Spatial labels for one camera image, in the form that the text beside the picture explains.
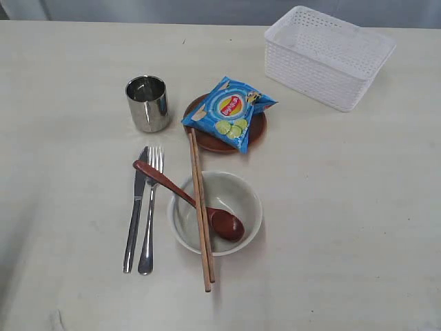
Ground white ceramic bowl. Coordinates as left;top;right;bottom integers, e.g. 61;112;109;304
167;171;263;257

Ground brown wooden chopstick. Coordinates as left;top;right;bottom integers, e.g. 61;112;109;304
190;129;215;288
188;134;211;292

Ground brown round plate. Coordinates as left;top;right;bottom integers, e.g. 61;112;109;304
183;94;267;154

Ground blue chips bag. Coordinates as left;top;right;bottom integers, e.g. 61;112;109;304
181;77;277;154

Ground brown wooden spoon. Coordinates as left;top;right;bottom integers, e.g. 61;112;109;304
133;161;245;242

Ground silver metal fork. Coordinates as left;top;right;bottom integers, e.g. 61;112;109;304
137;146;164;275

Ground silver metal knife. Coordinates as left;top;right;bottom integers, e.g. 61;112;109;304
123;147;150;274

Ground shiny metal cup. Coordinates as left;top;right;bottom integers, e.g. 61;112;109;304
125;75;171;133

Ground white perforated plastic basket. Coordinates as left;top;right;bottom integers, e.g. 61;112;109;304
264;6;396;112

